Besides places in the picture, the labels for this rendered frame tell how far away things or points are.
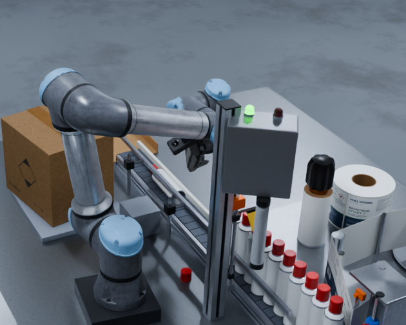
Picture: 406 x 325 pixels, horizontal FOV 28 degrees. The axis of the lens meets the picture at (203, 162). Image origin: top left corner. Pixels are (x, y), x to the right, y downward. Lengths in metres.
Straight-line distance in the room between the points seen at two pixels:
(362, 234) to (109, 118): 0.87
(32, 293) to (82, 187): 0.39
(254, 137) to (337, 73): 4.08
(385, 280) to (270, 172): 0.38
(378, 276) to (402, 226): 0.49
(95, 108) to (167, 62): 4.00
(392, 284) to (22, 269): 1.11
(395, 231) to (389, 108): 3.11
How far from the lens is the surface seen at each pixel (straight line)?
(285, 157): 1.95
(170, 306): 2.36
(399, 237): 2.54
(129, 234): 2.17
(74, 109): 1.96
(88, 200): 2.22
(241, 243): 2.34
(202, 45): 6.25
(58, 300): 2.39
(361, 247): 2.44
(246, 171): 1.97
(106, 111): 1.95
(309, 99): 5.52
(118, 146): 3.11
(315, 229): 2.51
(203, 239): 2.54
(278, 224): 2.64
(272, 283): 2.26
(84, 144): 2.11
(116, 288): 2.24
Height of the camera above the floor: 2.37
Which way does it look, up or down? 30 degrees down
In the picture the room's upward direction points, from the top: 3 degrees clockwise
